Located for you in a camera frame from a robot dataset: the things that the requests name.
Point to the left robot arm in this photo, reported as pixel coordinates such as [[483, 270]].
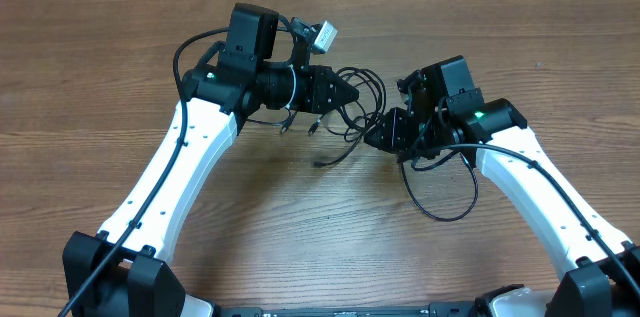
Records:
[[261, 59]]

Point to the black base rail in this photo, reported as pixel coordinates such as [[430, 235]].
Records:
[[345, 311]]

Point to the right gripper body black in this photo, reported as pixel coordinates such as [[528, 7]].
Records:
[[398, 128]]

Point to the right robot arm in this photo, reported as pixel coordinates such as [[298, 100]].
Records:
[[597, 264]]

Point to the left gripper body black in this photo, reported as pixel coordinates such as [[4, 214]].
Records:
[[310, 88]]

